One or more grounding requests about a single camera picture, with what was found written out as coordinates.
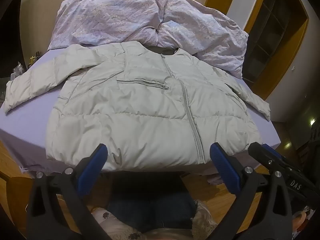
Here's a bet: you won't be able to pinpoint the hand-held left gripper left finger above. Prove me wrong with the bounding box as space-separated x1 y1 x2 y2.
26 144 118 240

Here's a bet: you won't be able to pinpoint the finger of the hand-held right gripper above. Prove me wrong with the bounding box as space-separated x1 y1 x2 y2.
248 142 288 173

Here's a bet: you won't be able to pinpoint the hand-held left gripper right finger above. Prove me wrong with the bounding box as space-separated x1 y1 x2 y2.
209 142 293 240

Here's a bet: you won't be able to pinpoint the beige puffer jacket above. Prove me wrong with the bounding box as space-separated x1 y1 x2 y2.
4 41 272 173

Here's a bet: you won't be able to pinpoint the beige fluffy slipper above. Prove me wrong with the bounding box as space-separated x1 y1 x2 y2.
90 206 144 240
191 200 218 240

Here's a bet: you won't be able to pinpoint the person's legs in jeans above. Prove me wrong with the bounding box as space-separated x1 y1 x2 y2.
107 172 198 233

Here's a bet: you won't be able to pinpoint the bed with lavender sheet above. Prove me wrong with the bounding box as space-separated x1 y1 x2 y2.
0 47 281 177

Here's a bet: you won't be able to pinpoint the dark glass-paned door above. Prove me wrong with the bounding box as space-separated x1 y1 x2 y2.
246 0 297 82

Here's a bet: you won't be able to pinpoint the bedside clutter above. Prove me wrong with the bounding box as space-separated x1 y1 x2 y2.
10 51 42 80

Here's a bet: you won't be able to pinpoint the floral crumpled duvet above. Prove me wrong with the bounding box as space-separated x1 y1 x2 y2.
47 0 249 79

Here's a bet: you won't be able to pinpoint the wooden door frame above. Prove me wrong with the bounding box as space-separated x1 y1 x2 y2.
204 0 310 100

